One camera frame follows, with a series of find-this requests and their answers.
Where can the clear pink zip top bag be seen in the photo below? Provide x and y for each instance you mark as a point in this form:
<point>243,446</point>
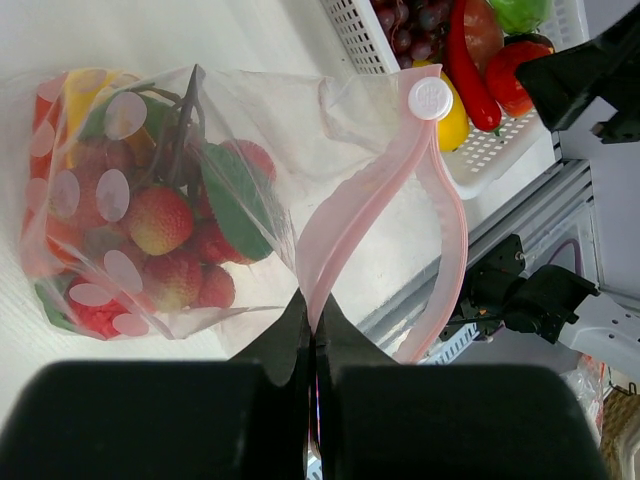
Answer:
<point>338,187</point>

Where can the yellow mango upper left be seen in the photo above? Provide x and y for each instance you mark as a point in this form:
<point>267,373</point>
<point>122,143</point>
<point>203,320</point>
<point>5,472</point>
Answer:
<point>111,106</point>

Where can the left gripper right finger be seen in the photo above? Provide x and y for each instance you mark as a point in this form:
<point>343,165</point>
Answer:
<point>379,419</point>

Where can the yellow fruit right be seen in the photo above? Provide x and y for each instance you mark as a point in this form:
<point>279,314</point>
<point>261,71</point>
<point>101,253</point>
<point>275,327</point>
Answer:
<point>452,129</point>

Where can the red chili pepper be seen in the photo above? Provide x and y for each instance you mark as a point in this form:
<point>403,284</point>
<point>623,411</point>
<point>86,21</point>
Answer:
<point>482,109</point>

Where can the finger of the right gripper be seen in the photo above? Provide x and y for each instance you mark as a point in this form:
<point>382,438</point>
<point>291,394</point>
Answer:
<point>562,85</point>

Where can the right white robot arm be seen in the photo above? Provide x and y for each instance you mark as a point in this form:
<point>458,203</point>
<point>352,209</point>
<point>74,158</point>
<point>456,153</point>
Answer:
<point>554,303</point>

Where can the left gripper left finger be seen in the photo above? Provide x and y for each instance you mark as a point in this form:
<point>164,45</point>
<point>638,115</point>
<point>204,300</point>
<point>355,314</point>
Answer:
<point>243,418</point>

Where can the dark grape bunch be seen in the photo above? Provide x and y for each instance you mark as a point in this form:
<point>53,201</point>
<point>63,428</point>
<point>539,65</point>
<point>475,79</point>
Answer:
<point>416,30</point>

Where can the aluminium mounting rail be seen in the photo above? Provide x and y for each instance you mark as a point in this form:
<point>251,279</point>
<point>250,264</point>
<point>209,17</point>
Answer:
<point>554,218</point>

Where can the green lettuce leaf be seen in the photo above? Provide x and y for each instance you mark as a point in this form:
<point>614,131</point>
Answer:
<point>520,16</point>

